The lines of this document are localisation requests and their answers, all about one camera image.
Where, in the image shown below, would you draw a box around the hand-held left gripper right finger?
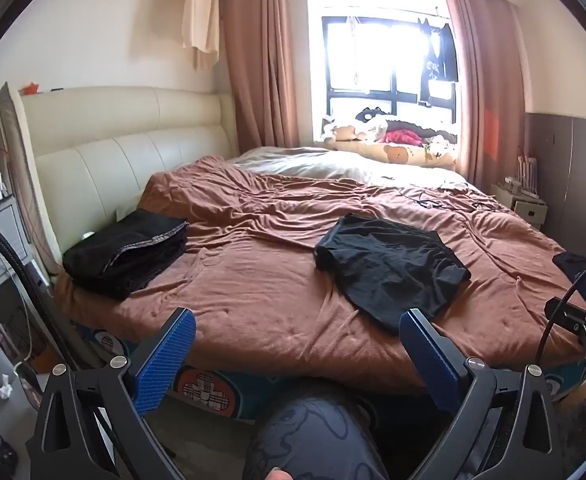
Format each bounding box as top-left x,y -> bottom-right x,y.
399,308 -> 562,480

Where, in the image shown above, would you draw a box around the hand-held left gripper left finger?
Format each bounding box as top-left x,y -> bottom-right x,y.
26,306 -> 197,480

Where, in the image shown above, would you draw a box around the folded black pants stack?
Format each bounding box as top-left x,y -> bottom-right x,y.
62,208 -> 190,301

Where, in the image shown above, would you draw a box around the blue printed bed sheet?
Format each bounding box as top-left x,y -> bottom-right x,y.
70,319 -> 586,412

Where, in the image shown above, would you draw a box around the small black cloth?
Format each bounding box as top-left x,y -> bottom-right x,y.
552,251 -> 586,277

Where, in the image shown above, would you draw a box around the brown blanket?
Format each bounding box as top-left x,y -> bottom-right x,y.
56,156 -> 586,395

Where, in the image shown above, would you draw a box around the white bedside table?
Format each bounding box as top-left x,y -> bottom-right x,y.
490,180 -> 548,232

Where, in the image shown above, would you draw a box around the person's leg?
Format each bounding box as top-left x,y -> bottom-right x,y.
242,394 -> 392,480

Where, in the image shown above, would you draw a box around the white rack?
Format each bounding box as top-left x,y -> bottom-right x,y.
514,147 -> 542,197

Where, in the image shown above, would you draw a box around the grey bedside cabinet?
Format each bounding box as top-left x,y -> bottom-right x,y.
0,194 -> 50,366

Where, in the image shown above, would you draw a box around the cream padded headboard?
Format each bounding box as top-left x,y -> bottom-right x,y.
18,85 -> 240,277

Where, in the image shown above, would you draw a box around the bear-print pillow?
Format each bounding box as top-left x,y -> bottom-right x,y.
332,139 -> 458,169

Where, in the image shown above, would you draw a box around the beige bed sheet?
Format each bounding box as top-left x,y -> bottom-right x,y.
227,147 -> 468,192

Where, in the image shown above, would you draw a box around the red cloth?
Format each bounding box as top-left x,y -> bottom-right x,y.
382,128 -> 425,146

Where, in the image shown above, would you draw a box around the beige upright cushion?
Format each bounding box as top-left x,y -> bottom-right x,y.
0,81 -> 63,277

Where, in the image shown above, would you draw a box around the brown plush bear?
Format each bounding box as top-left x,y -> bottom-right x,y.
323,120 -> 370,142

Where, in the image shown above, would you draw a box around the black and white plush toy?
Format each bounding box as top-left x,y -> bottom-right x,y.
354,107 -> 392,132

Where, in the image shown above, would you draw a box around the pink curtain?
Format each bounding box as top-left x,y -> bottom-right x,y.
220,0 -> 320,150
439,0 -> 527,192

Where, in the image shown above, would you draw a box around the hanging black clothes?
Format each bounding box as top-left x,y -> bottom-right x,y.
417,17 -> 460,107

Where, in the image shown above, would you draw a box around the window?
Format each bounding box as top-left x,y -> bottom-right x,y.
305,0 -> 462,144

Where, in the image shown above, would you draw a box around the hanging cream cloth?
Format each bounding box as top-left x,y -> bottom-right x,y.
181,0 -> 220,72

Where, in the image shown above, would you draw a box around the black braided cable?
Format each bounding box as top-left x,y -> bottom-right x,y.
0,209 -> 76,377
542,246 -> 586,367

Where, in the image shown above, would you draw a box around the black charging cable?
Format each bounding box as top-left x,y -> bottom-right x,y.
397,186 -> 504,212

